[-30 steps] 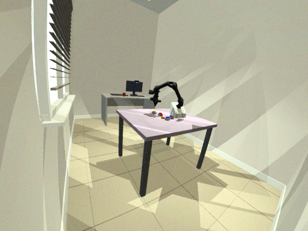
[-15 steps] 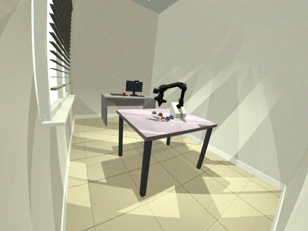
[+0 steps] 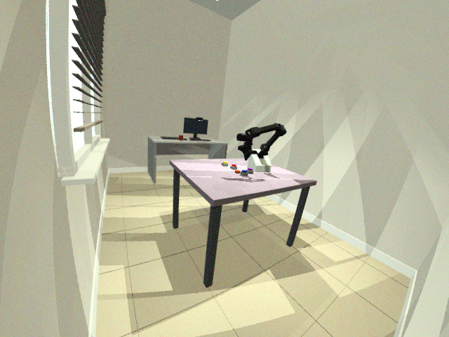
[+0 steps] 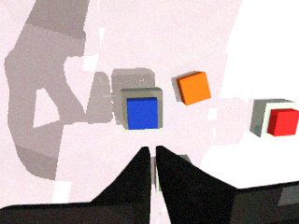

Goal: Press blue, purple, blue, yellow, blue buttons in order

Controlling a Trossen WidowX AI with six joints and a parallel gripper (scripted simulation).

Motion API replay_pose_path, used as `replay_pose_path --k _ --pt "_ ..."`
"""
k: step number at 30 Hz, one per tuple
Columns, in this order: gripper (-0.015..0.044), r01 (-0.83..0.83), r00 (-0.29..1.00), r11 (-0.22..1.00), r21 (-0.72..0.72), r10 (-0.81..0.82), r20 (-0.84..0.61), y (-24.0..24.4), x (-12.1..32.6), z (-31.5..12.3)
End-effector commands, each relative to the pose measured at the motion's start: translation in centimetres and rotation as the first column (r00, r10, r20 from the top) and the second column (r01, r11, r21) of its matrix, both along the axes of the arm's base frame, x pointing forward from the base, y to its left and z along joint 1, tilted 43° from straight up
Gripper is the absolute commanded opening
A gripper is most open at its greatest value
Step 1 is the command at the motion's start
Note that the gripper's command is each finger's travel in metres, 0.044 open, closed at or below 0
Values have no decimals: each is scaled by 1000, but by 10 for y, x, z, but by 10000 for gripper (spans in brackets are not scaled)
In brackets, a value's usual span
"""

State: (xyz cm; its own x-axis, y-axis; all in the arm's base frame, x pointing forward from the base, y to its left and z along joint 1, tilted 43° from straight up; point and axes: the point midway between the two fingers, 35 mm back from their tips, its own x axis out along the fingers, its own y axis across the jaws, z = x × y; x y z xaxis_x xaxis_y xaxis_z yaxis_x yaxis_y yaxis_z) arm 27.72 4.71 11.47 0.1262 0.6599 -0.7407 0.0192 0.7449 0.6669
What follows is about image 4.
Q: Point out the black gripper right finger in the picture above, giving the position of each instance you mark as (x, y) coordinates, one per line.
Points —
(192, 196)

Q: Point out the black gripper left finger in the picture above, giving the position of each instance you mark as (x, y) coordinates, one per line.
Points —
(124, 201)

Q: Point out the red button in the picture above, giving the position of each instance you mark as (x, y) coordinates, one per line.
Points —
(274, 118)

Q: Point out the blue button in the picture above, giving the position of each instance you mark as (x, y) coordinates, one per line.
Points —
(141, 109)

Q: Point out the orange cube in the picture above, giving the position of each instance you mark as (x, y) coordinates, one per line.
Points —
(193, 88)

